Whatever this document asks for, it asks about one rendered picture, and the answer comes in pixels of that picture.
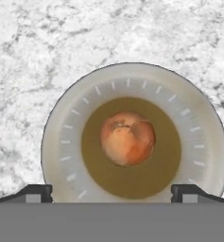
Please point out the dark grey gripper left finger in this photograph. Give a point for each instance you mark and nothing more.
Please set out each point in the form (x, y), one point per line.
(37, 190)

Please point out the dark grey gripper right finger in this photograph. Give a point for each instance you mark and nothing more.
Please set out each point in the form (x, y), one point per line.
(186, 190)

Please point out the orange onion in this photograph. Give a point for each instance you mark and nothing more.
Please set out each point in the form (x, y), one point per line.
(128, 139)

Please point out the white plate with olive centre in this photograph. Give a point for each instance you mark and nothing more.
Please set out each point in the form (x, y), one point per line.
(72, 126)

